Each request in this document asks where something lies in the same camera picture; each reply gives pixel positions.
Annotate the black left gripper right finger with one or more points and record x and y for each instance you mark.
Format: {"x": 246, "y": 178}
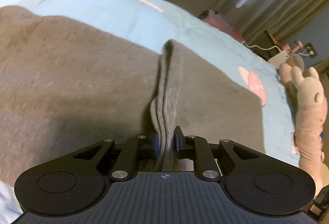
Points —
{"x": 252, "y": 180}

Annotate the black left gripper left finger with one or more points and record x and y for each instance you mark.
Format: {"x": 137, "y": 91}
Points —
{"x": 76, "y": 181}

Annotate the dark bedside table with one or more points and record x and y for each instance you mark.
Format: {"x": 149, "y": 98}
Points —
{"x": 266, "y": 46}

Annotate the pink plush rabbit toy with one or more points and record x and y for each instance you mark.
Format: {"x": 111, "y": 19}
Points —
{"x": 306, "y": 92}

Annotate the light blue mushroom bedsheet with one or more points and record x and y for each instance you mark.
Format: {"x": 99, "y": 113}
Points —
{"x": 148, "y": 23}

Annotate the pink red bag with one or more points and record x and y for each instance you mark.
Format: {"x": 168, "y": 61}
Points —
{"x": 216, "y": 20}

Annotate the grey sweatpants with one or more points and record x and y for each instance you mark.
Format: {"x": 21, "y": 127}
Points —
{"x": 66, "y": 85}

